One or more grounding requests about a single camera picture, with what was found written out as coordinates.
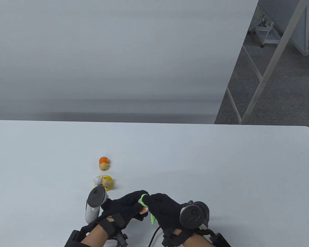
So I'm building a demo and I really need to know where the black wrist strap box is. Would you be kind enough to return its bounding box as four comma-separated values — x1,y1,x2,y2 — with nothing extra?
209,230,232,247
64,223,92,247

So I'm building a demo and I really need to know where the white wheeled cart frame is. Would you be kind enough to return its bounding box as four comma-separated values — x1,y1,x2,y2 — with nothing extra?
248,15,282,48

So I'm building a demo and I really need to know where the black hand controller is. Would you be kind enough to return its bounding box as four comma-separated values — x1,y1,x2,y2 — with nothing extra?
180,201,210,229
85,186,109,224

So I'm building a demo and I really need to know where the person's right forearm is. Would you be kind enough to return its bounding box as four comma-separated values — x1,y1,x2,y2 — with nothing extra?
182,230,217,247

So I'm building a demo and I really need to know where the white metal table frame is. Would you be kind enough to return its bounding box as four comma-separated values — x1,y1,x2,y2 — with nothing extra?
226,0,309,125

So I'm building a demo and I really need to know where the black right hand controller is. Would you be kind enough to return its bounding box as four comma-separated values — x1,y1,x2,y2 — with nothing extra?
180,201,210,229

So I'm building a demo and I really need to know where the black left wrist strap box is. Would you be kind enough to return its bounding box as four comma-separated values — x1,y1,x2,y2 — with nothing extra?
64,223,92,247

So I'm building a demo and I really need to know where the grey partition panel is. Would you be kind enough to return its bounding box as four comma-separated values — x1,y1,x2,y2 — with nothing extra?
257,0,309,56

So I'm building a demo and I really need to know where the orange shell dog ornament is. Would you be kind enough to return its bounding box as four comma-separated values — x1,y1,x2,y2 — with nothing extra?
98,156,110,172

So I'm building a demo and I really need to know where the green dusting cloth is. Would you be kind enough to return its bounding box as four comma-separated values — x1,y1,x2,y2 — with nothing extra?
140,194,156,225

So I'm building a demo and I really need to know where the person's right hand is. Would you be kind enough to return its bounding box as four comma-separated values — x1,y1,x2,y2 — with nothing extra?
144,193,196,235

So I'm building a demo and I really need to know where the yellow ring dogs ornament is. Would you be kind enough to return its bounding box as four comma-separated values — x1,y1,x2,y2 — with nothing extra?
93,175,115,192

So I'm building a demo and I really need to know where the large white backdrop board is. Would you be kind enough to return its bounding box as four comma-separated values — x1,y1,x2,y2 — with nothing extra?
0,0,259,125

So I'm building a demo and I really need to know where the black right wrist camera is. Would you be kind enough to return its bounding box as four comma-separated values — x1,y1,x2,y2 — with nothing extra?
161,231,183,247

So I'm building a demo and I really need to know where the black right wrist strap box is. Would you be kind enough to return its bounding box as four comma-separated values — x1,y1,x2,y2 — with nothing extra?
209,230,232,247

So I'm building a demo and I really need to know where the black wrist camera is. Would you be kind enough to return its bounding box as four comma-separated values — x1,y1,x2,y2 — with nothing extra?
115,232,128,247
161,231,183,247

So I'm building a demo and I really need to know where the person's left hand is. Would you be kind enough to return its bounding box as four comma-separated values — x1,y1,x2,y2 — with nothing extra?
95,190,150,232

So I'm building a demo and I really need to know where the black cable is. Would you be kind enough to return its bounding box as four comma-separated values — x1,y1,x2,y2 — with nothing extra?
149,225,166,247

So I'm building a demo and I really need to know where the black left hand controller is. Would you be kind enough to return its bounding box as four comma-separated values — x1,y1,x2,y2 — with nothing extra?
85,186,109,224

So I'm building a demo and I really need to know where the person's left forearm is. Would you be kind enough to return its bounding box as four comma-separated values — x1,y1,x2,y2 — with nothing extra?
81,223,111,247

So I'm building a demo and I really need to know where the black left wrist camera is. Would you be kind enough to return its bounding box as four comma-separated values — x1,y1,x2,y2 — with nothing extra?
115,232,128,247

